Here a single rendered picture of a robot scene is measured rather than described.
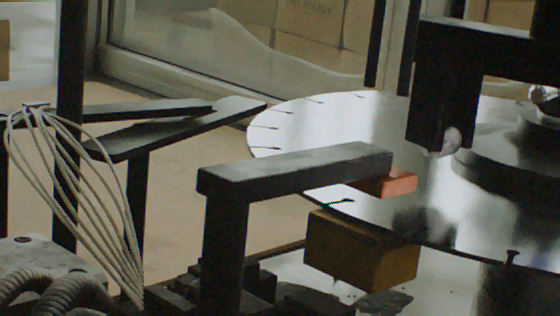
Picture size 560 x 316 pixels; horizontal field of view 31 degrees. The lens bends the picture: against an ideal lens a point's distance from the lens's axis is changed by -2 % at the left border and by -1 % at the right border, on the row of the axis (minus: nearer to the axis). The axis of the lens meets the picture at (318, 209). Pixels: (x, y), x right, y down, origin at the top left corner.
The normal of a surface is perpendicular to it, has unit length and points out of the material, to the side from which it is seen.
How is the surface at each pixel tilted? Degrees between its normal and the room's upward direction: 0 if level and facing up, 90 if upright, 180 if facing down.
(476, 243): 0
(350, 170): 90
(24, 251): 0
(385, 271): 90
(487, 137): 5
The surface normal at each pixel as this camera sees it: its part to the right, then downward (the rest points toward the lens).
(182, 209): 0.11, -0.94
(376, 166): 0.73, 0.30
